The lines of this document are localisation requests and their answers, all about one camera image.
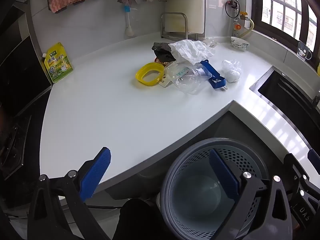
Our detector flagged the steel sink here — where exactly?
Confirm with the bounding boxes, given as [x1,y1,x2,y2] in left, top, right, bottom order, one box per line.
[249,66,320,135]

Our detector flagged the black cable loop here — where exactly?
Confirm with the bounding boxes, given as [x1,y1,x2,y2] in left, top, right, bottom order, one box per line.
[225,0,241,19]

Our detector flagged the dark-framed window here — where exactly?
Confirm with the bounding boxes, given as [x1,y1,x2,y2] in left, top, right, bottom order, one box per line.
[252,0,320,55]

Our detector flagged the beige gas hose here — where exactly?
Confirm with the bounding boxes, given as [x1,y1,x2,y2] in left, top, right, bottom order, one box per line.
[234,19,255,38]

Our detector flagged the black plastic bag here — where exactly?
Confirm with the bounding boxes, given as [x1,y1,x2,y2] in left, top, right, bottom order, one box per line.
[152,42,177,63]

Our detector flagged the orange printed snack wrapper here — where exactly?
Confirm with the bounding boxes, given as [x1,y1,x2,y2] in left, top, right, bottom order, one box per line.
[154,56,173,67]

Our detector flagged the white crumpled tissue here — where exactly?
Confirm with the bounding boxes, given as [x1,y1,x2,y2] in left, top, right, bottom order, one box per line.
[168,39,216,65]

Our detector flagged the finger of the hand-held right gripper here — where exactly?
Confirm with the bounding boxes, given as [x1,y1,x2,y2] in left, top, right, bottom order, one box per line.
[283,153,314,200]
[307,149,320,188]

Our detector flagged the yellow green refill pouch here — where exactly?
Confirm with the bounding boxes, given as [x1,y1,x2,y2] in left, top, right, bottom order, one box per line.
[42,42,74,84]

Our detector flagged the black integrated stove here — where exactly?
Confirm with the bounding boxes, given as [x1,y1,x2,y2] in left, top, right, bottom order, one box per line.
[0,1,53,183]

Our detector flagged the steel dish rack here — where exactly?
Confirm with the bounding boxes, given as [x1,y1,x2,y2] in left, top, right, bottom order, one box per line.
[160,12,204,42]

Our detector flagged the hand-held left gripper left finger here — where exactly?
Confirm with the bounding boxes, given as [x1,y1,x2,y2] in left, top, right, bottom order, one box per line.
[27,147,112,240]

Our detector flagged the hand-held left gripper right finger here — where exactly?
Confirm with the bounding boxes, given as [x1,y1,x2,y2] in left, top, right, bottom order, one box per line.
[209,149,293,240]

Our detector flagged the person's black pants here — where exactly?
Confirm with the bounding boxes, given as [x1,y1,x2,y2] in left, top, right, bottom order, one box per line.
[119,199,163,240]

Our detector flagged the yellow plastic ring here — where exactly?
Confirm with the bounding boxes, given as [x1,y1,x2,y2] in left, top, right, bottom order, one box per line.
[136,62,165,86]

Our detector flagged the grey perforated trash bin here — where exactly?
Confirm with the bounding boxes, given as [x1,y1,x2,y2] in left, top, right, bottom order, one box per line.
[159,137,292,240]

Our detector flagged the glass mug with cartoon print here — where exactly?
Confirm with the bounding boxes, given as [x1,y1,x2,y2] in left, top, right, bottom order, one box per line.
[297,41,313,61]

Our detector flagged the white patterned bowl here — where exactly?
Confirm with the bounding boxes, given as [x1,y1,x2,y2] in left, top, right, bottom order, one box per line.
[230,36,250,52]

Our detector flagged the white cutting board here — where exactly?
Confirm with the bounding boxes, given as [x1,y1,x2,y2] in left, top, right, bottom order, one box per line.
[165,0,206,34]

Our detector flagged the blue ribbon strap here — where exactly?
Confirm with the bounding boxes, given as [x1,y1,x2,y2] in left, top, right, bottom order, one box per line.
[200,59,227,90]

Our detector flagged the white plastic wrap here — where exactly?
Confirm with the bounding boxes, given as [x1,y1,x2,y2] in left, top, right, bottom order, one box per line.
[222,59,242,83]

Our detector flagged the clear plastic cup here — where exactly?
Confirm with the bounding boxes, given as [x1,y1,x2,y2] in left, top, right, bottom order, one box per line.
[174,64,213,95]

